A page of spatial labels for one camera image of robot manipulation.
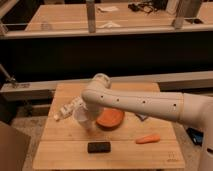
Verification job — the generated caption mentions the orange carrot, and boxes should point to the orange carrot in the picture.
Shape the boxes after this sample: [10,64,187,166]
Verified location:
[135,134,160,144]

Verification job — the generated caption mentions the white crumpled tissue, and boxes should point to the white crumpled tissue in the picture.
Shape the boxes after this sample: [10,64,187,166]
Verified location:
[99,21,121,28]

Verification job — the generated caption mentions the grey right metal post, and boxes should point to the grey right metal post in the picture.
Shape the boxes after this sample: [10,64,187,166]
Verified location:
[172,0,203,29]

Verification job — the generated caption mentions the black cables on desk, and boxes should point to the black cables on desk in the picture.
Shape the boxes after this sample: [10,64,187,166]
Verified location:
[127,1,160,14]

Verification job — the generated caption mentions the grey metal post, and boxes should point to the grey metal post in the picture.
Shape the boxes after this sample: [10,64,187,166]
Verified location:
[86,0,96,33]
[172,0,203,29]

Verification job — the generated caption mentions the white ceramic cup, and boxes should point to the white ceramic cup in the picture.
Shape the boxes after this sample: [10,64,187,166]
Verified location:
[73,104,93,131]

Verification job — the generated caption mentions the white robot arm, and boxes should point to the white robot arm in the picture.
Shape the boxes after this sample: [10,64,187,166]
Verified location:
[81,73,213,171]

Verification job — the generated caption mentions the orange ceramic bowl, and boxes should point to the orange ceramic bowl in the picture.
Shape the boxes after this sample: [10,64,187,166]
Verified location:
[96,108,125,129]

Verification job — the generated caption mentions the white tube package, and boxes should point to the white tube package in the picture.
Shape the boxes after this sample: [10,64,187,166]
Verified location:
[53,96,82,121]

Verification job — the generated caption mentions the white paper sheet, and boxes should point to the white paper sheet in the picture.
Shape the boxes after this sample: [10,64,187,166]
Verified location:
[97,6,119,12]

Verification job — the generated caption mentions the black phone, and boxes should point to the black phone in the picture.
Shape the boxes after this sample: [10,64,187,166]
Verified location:
[87,142,111,153]

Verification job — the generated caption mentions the blue sponge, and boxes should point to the blue sponge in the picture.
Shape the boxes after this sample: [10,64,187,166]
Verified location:
[135,114,148,121]

